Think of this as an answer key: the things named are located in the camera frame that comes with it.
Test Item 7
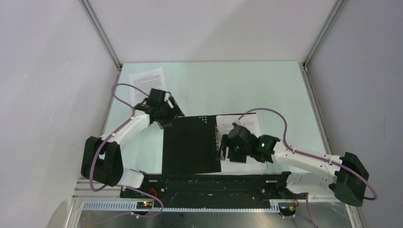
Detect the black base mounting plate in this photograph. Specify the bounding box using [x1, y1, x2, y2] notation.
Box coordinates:
[120, 174, 306, 209]

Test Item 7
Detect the printed paper sheet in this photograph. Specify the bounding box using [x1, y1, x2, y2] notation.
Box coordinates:
[128, 67, 167, 105]
[216, 113, 268, 174]

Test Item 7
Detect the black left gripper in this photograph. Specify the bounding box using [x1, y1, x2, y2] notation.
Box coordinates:
[156, 96, 184, 129]

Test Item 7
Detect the aluminium corner post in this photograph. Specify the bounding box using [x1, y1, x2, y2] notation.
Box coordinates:
[302, 0, 347, 72]
[79, 0, 122, 71]

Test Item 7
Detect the right aluminium corner post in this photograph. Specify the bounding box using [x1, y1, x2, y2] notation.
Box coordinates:
[302, 0, 347, 72]

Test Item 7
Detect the red and black file folder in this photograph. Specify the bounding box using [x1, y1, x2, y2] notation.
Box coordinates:
[162, 113, 268, 175]

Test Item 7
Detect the right controller board with wires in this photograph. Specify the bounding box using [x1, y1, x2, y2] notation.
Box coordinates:
[278, 206, 297, 218]

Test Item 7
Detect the aluminium front frame rail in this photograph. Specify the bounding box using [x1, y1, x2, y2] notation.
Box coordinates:
[71, 180, 358, 213]

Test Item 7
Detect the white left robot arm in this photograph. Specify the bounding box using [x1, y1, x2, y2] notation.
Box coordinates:
[81, 88, 184, 198]

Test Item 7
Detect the left aluminium corner post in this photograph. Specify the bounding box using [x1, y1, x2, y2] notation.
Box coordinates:
[79, 0, 122, 71]

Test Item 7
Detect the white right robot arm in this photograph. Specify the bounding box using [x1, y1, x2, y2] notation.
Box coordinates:
[217, 123, 369, 207]

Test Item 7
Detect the left controller board with LEDs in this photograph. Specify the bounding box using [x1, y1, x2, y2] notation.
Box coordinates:
[136, 201, 154, 210]

